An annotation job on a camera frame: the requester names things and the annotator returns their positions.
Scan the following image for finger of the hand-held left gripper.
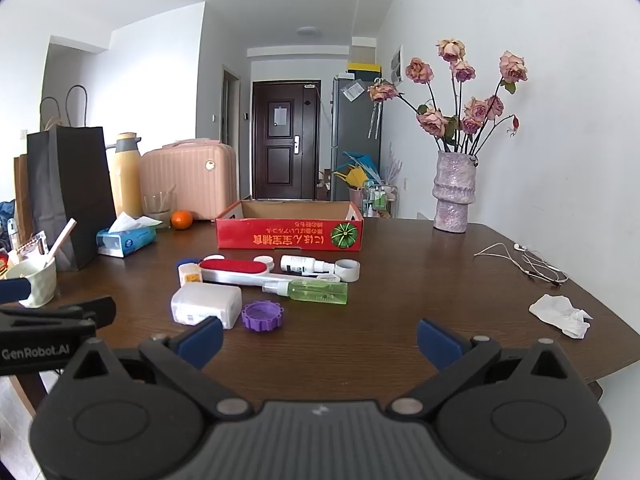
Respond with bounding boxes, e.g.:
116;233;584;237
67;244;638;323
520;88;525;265
0;296;117;332
0;277;32;304

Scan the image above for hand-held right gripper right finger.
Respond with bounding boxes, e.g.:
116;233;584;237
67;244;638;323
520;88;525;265
387;318;599;421

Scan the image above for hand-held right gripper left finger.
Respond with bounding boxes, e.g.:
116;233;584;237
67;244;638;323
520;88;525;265
54;316;254;422

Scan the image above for white plastic box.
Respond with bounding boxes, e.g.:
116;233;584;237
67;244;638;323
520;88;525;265
170;283;244;330

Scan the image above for gear-shaped plastic lid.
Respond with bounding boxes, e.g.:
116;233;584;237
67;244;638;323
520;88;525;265
241;299;286;334

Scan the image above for small orange-labelled white bottle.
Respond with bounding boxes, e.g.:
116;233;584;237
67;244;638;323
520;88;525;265
178;261;203;286

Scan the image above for red and white lint brush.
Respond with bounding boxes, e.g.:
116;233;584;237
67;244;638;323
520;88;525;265
198;255;337;288

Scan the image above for green spray bottle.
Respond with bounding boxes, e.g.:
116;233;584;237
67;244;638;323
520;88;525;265
261;279;349;307

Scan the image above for white spray bottle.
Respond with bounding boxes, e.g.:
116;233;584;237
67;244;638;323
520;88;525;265
279;254;336;276

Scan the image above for red cardboard box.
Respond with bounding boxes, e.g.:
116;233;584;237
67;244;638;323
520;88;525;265
215;199;365;251

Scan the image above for white faceted cup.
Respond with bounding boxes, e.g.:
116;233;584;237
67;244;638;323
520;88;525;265
4;257;58;310

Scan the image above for pale pink stick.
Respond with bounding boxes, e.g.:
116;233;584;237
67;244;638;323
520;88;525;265
43;218;77;269

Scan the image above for blue tissue pack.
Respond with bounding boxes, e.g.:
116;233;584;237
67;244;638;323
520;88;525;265
95;211;164;259

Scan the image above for black chair back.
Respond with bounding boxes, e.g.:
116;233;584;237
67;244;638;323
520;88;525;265
26;84;119;272

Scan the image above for clear glass cup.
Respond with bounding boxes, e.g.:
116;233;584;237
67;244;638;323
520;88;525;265
143;187;177;231

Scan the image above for crumpled white tissue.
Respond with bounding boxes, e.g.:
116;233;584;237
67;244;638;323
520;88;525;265
528;293;595;340

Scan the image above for clear stirring stick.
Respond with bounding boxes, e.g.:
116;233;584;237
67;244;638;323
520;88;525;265
149;186;177;212

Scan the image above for yellow thermos jug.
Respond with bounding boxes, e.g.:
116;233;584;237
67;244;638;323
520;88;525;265
105;132;145;220

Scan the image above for lilac textured vase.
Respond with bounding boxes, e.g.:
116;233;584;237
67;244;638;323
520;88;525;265
432;149;480;235

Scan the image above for pink ribbed suitcase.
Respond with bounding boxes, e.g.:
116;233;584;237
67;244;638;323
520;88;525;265
139;138;239;222

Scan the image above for pale purple dried branches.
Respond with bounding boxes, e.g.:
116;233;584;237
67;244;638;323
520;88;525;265
382;142;404;184

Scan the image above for blue yellow plastic item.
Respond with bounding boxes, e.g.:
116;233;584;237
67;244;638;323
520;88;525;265
332;149;381;189

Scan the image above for dark brown entrance door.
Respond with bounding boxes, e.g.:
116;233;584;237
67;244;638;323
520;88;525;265
251;79;322;201

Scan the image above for grey refrigerator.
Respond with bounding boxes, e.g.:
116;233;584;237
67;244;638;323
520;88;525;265
329;74;384;201

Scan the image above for dark side door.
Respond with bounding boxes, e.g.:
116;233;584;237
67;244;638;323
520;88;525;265
221;65;241;149

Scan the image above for yellow box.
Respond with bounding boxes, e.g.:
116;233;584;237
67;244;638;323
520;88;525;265
347;62;382;81

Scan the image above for white wired earphones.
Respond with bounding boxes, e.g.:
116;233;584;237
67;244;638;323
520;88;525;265
473;242;570;287

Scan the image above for wire trolley cart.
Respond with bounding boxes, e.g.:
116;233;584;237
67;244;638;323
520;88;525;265
363;182;400;219

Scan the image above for framed wall picture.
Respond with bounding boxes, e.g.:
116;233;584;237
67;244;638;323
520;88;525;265
388;44;404;84

